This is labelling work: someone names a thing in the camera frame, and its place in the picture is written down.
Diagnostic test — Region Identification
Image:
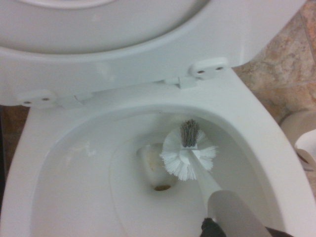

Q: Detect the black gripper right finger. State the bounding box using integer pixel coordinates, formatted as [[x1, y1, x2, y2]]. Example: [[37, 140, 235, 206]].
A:
[[265, 227, 288, 237]]

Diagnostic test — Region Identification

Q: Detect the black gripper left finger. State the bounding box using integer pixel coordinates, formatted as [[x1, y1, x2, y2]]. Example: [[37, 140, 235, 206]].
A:
[[200, 217, 227, 237]]

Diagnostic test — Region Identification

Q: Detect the white toilet brush grey handle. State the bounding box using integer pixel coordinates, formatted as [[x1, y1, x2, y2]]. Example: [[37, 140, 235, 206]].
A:
[[159, 118, 270, 237]]

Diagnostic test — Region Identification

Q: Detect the white toilet brush holder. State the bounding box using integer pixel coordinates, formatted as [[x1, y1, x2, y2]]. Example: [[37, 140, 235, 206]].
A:
[[279, 110, 316, 174]]

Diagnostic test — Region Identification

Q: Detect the white toilet bowl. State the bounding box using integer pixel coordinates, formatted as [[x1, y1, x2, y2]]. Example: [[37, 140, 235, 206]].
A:
[[0, 64, 316, 237]]

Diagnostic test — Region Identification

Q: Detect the white toilet seat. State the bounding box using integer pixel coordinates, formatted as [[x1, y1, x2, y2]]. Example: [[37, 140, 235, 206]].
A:
[[0, 0, 307, 111]]

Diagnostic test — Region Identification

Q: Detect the white toilet seat cover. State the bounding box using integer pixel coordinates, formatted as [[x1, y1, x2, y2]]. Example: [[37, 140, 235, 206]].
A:
[[0, 0, 210, 54]]

